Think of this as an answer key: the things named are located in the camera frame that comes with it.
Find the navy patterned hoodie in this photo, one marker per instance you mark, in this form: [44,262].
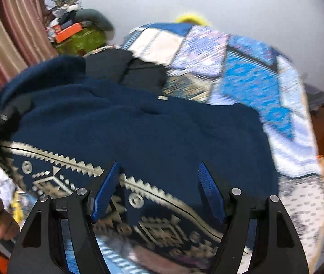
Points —
[150,131]

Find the orange box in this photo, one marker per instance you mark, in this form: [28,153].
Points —
[70,31]

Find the person's left hand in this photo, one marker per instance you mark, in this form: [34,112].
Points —
[0,222]

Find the blue patchwork bedspread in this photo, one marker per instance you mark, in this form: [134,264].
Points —
[247,71]

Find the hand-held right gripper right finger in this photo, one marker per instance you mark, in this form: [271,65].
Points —
[211,194]

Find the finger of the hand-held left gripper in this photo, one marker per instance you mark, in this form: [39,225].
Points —
[6,120]

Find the pile of clothes and bags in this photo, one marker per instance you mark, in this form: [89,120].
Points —
[60,8]

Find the dark grey bag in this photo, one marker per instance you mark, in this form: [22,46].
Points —
[314,97]

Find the striped pink curtain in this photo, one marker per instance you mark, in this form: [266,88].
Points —
[16,34]

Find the yellow plush toy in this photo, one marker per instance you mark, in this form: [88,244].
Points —
[192,20]

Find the grey pillow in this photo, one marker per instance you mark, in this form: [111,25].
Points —
[96,17]

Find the black jacket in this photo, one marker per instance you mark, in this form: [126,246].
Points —
[107,65]

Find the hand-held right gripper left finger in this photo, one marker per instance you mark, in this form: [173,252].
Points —
[107,191]

